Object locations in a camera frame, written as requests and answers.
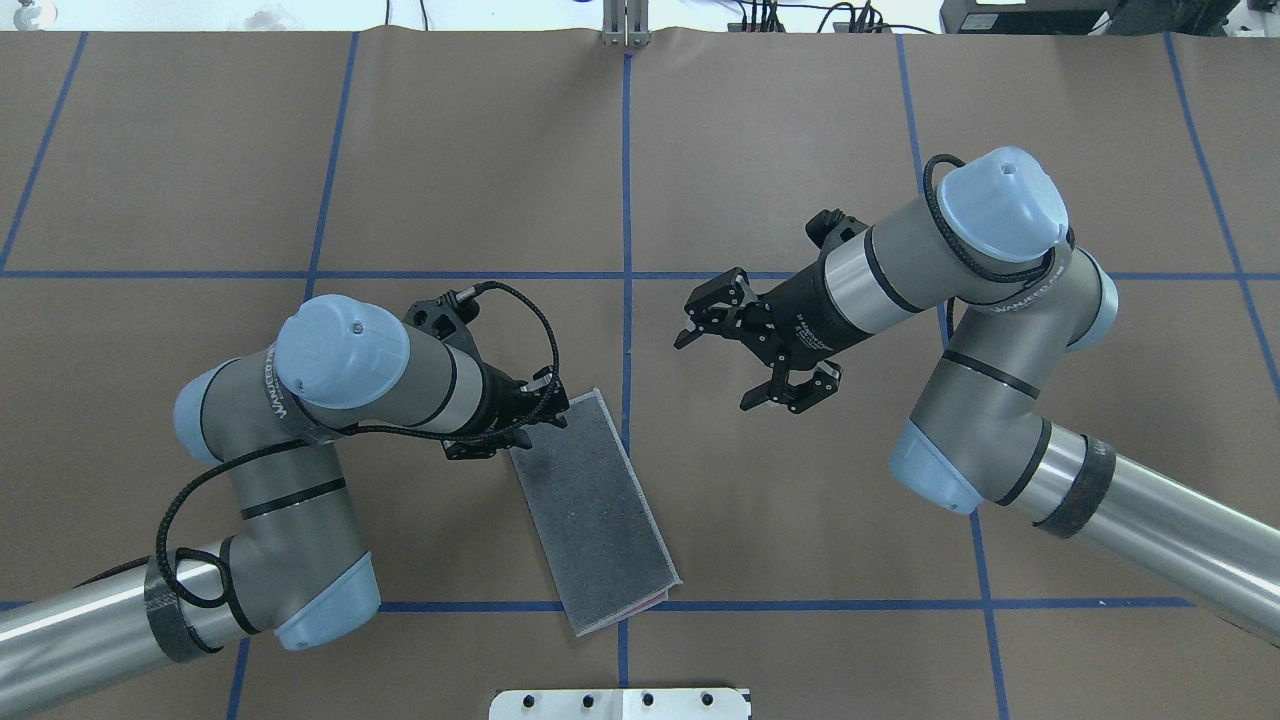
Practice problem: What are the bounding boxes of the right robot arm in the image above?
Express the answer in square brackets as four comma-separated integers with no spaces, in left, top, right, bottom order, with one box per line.
[675,146,1279,644]

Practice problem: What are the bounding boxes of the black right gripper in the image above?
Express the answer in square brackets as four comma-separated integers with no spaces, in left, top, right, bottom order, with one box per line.
[675,263,851,414]

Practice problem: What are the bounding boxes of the aluminium frame post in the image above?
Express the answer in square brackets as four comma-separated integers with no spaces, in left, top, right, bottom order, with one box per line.
[602,0,652,49]

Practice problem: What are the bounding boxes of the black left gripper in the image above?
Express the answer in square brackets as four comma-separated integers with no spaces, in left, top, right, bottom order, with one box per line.
[442,365,570,460]

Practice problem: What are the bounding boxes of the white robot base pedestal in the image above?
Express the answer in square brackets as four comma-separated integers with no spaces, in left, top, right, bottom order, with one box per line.
[488,687,754,719]

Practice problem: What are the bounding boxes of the pink towel with grey back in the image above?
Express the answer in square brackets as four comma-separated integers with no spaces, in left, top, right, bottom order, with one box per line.
[509,389,684,637]

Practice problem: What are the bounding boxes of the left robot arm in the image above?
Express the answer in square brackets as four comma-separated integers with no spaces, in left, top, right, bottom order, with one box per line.
[3,281,570,719]

